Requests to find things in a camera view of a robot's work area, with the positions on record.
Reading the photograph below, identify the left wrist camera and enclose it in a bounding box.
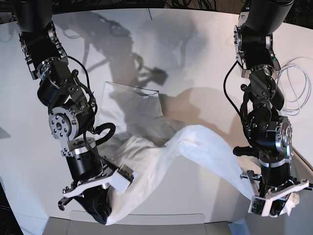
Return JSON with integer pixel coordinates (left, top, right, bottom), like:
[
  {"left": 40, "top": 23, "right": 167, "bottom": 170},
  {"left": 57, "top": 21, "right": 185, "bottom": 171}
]
[{"left": 248, "top": 196, "right": 271, "bottom": 217}]

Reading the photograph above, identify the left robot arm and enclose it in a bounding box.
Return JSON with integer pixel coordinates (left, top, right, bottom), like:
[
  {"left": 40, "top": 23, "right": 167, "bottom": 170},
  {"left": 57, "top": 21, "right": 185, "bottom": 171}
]
[{"left": 233, "top": 0, "right": 313, "bottom": 218}]

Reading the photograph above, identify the white coiled cable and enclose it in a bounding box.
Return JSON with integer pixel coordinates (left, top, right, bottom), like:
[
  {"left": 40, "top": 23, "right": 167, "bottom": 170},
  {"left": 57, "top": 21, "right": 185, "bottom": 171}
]
[{"left": 276, "top": 57, "right": 313, "bottom": 117}]

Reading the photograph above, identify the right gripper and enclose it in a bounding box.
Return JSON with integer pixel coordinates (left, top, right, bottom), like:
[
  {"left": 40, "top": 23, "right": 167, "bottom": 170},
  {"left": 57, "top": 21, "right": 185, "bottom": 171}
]
[{"left": 58, "top": 156, "right": 122, "bottom": 225}]

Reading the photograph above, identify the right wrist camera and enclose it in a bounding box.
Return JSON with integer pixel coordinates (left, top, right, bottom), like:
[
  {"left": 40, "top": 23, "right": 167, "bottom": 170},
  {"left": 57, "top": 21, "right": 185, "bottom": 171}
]
[{"left": 110, "top": 164, "right": 137, "bottom": 193}]

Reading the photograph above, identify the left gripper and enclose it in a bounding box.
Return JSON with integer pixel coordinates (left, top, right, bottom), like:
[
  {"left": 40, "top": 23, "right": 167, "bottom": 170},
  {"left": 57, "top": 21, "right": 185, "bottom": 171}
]
[{"left": 241, "top": 170, "right": 313, "bottom": 217}]

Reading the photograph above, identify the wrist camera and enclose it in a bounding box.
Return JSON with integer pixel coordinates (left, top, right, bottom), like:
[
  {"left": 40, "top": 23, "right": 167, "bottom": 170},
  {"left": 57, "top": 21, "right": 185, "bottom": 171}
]
[
  {"left": 110, "top": 164, "right": 137, "bottom": 193},
  {"left": 248, "top": 196, "right": 271, "bottom": 217}
]

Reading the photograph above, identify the white t-shirt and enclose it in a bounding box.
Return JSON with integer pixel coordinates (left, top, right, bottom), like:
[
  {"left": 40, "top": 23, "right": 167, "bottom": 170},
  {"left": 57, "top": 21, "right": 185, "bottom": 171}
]
[{"left": 98, "top": 82, "right": 254, "bottom": 225}]

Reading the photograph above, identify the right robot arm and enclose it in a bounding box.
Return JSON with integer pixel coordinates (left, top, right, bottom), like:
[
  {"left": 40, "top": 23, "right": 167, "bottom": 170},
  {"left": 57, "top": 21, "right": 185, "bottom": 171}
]
[{"left": 12, "top": 0, "right": 134, "bottom": 225}]

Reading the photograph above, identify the beige chair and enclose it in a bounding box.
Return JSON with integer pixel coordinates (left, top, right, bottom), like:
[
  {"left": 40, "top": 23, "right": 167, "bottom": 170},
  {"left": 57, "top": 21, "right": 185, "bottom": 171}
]
[{"left": 115, "top": 134, "right": 259, "bottom": 225}]

